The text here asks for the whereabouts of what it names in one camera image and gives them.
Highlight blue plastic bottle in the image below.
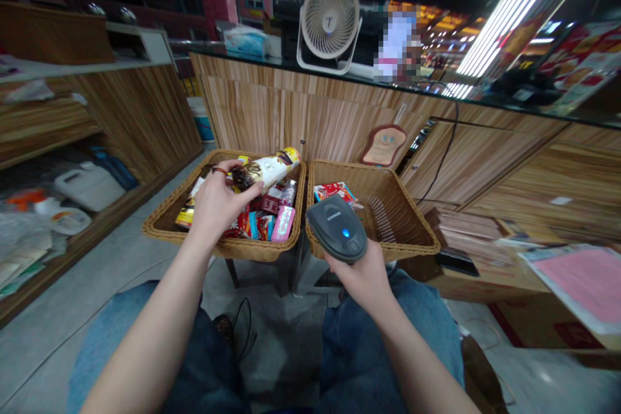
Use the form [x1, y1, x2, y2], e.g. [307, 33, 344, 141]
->
[90, 146, 140, 192]

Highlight wicker basket nearly empty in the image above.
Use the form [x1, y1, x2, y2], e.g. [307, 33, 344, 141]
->
[305, 158, 442, 263]

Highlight white orange spray bottle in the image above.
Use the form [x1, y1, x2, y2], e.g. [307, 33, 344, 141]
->
[6, 189, 93, 236]

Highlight black wallet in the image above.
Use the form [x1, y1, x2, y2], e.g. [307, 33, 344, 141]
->
[435, 246, 481, 279]

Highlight grey handheld barcode scanner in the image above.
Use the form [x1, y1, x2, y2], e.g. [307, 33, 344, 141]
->
[305, 193, 369, 265]

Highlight black counter device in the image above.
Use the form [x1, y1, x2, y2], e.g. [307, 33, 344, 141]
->
[488, 66, 565, 107]

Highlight wicker basket with goods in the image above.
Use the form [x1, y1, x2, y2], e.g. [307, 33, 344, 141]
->
[141, 147, 308, 263]

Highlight person's left hand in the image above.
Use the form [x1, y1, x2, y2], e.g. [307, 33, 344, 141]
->
[193, 158, 266, 243]

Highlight person's right hand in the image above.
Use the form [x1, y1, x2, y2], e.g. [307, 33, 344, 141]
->
[328, 238, 392, 302]

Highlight pink paper sheets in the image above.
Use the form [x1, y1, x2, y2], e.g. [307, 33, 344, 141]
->
[517, 242, 621, 337]

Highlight metal stool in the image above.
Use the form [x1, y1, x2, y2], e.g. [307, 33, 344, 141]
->
[224, 232, 340, 300]

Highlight brown cardboard box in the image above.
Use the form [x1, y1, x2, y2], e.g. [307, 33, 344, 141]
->
[422, 208, 552, 304]

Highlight red white snack packet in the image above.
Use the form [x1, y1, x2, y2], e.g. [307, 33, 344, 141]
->
[313, 182, 358, 207]

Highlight person's legs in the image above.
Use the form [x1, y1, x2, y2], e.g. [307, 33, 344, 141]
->
[67, 267, 468, 414]

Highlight black cable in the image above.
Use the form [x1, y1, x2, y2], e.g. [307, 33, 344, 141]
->
[416, 99, 461, 205]

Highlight toast shaped plush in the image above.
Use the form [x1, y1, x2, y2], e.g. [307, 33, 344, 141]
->
[359, 123, 408, 168]

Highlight white desk fan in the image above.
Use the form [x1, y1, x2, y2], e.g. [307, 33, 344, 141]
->
[296, 0, 364, 77]

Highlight pile of plastic bags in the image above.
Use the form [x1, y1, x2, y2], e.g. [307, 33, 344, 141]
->
[0, 212, 70, 300]

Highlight blue tissue pack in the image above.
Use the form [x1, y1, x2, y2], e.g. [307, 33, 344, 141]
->
[223, 25, 271, 58]

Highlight white blue bucket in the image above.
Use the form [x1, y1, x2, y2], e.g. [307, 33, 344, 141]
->
[186, 95, 217, 144]

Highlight white brown drink bottle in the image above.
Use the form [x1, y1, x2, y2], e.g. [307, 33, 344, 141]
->
[230, 146, 303, 195]

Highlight wooden counter with glass top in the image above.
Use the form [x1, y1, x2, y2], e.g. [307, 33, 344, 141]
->
[188, 47, 621, 252]

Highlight pile of red snack packets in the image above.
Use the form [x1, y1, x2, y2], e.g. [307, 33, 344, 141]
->
[222, 184, 285, 242]

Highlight pink snack packet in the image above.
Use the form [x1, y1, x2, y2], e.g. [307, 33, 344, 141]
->
[270, 204, 296, 244]

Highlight wooden shelf unit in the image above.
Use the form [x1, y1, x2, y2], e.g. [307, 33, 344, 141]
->
[0, 57, 204, 330]

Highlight white plastic jug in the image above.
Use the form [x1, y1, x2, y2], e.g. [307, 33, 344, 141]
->
[54, 161, 127, 213]

